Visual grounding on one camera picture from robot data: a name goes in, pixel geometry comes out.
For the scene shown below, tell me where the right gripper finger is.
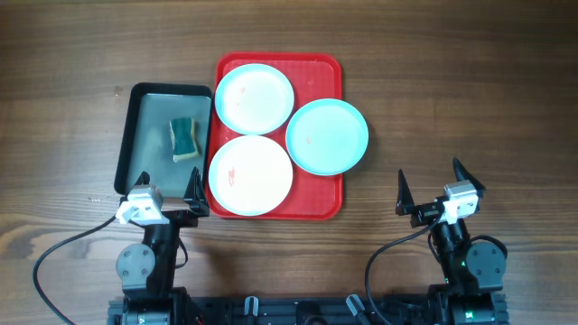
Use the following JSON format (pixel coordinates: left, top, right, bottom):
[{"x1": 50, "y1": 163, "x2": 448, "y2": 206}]
[
  {"x1": 396, "y1": 170, "x2": 415, "y2": 208},
  {"x1": 452, "y1": 158, "x2": 486, "y2": 192}
]

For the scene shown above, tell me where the green yellow sponge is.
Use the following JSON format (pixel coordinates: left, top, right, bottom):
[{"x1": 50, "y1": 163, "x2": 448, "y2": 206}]
[{"x1": 170, "y1": 117, "x2": 200, "y2": 162}]

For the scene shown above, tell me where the white plate front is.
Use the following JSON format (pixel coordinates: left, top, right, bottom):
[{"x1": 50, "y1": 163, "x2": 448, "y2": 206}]
[{"x1": 209, "y1": 135, "x2": 294, "y2": 217}]

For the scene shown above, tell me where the light blue plate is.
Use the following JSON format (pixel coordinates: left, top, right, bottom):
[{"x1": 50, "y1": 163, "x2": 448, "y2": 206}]
[
  {"x1": 285, "y1": 98, "x2": 369, "y2": 176},
  {"x1": 214, "y1": 63, "x2": 295, "y2": 135}
]

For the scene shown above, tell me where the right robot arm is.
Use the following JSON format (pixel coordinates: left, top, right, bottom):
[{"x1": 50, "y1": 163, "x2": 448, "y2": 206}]
[{"x1": 396, "y1": 159, "x2": 509, "y2": 325}]

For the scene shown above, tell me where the red plastic tray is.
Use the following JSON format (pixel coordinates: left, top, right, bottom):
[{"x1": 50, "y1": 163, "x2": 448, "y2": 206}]
[{"x1": 215, "y1": 51, "x2": 343, "y2": 221}]

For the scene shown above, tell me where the black water tray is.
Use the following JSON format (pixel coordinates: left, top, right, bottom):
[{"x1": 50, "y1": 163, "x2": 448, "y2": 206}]
[{"x1": 114, "y1": 82, "x2": 213, "y2": 199}]

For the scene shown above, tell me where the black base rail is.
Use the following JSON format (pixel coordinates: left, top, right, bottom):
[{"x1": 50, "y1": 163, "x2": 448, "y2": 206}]
[{"x1": 107, "y1": 293, "x2": 509, "y2": 325}]

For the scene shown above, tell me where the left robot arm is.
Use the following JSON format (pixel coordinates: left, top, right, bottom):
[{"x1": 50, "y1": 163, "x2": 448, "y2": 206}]
[{"x1": 107, "y1": 168, "x2": 210, "y2": 325}]

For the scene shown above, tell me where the light blue plate top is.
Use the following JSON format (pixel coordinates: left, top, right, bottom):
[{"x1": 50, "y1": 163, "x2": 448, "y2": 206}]
[{"x1": 214, "y1": 63, "x2": 295, "y2": 135}]

